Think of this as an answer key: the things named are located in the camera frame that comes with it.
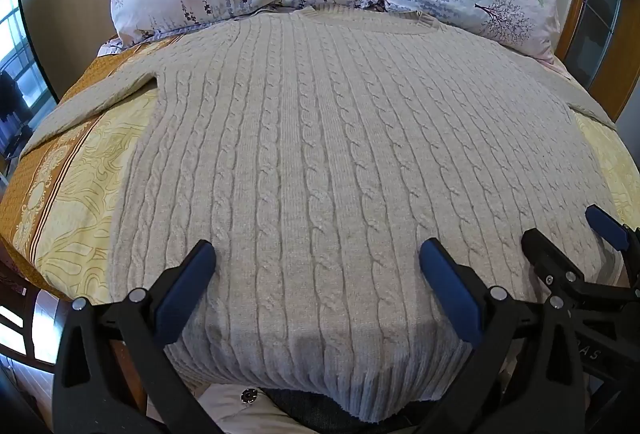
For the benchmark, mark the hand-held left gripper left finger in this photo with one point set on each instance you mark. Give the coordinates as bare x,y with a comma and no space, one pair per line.
189,283

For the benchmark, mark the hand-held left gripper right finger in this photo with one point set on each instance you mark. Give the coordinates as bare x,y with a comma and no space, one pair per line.
449,290

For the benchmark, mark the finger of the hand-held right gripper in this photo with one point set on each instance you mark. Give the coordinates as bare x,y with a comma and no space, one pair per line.
546,255
607,226

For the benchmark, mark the person's white snap-button garment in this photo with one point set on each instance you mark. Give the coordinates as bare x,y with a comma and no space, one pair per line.
230,406

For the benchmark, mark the yellow patterned bedsheet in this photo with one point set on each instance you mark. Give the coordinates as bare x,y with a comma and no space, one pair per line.
75,194

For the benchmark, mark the person's dark pants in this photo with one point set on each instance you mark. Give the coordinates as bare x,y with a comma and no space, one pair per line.
320,419

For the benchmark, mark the wooden cabinet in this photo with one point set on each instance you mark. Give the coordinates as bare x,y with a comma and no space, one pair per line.
600,14

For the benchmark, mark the window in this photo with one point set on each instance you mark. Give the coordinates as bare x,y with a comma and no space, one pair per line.
20,44

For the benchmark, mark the wooden bed frame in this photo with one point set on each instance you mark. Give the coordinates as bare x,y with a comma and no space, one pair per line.
35,314

